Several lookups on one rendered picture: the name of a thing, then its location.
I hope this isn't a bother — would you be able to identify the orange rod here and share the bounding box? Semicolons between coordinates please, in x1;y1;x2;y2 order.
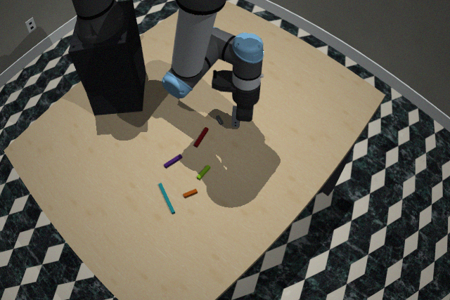
183;189;198;198

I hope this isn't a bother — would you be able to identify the turquoise rod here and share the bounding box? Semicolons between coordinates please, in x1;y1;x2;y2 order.
158;183;175;214

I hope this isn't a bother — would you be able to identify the grey rod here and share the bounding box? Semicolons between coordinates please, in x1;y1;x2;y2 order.
216;115;224;125

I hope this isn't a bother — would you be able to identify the purple rod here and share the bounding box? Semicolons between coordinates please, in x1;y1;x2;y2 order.
164;154;182;168

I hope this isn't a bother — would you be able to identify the dark red rod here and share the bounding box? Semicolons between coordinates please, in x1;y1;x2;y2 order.
194;127;208;147

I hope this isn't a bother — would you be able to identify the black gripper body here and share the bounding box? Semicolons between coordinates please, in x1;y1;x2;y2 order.
212;70;264;122

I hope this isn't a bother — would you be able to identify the lime green rod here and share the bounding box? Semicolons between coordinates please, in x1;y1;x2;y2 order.
197;165;210;180

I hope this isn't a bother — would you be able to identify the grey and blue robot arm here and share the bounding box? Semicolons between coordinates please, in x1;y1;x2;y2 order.
72;0;264;98

